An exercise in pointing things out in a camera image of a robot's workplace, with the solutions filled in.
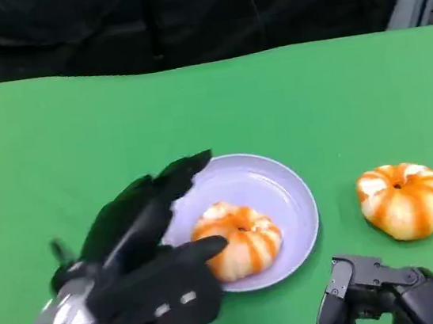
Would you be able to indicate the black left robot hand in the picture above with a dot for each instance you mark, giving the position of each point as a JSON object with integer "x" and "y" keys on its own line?
{"x": 153, "y": 290}

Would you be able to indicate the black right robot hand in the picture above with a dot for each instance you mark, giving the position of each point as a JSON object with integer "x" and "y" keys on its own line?
{"x": 417, "y": 295}

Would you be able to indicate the lilac plate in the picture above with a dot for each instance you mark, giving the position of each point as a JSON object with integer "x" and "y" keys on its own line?
{"x": 255, "y": 181}

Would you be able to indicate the orange white toy bread roll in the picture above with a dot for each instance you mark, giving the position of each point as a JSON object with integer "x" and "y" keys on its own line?
{"x": 247, "y": 246}
{"x": 404, "y": 205}

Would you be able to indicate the green table cloth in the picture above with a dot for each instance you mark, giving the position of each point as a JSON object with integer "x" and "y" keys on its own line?
{"x": 233, "y": 104}

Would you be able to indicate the black backdrop curtain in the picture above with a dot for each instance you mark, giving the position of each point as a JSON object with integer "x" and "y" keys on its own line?
{"x": 142, "y": 20}

